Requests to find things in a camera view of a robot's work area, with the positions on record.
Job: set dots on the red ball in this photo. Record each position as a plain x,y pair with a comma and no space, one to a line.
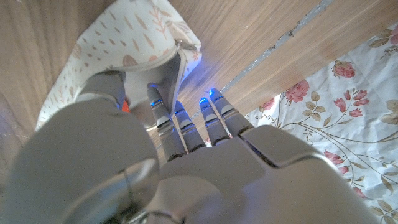
126,107

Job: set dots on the white patterned pen bag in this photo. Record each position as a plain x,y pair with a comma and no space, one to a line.
130,37

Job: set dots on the floral backdrop cloth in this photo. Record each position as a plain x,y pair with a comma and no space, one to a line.
357,124

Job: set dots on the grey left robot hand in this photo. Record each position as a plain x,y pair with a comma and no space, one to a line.
217,174

